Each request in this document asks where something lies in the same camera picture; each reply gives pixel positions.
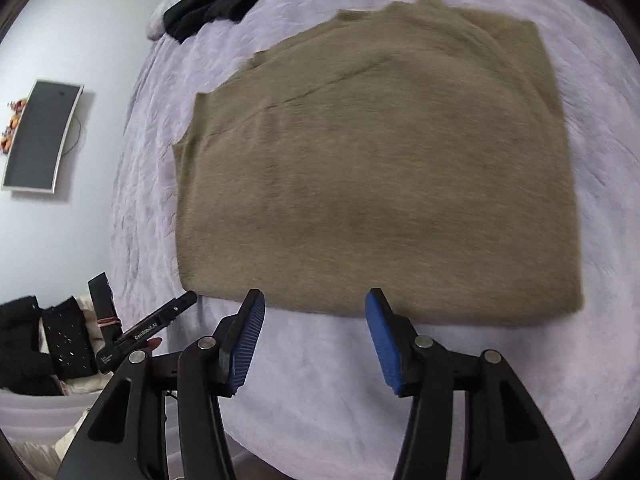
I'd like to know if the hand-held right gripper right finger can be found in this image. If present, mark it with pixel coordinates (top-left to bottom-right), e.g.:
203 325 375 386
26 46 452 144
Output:
365 287 576 480

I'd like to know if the white storage bin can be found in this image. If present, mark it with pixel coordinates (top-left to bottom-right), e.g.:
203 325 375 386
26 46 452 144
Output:
0 377 108 463

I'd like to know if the black speckled clothes pile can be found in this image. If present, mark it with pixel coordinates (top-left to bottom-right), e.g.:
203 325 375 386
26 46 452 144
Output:
0 295 99 397

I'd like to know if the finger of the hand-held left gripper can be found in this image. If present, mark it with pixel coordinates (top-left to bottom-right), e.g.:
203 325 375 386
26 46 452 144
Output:
127 291 198 338
87 272 122 343

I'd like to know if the wall-mounted flat screen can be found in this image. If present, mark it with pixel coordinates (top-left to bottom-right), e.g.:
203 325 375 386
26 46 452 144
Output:
1 79 85 193

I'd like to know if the lilac quilted blanket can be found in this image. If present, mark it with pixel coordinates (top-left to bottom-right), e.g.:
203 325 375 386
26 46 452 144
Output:
102 0 640 480

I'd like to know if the brown knit sweater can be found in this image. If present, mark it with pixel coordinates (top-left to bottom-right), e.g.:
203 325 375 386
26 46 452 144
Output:
171 0 585 330

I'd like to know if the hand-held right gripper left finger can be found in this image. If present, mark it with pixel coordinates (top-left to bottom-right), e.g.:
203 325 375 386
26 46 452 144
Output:
56 288 266 480

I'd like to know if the black screen cable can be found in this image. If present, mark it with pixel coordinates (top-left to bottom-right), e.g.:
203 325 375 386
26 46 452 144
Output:
61 90 96 155

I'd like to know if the orange wall decoration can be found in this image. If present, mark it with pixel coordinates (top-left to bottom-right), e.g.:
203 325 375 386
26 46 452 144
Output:
0 99 24 155

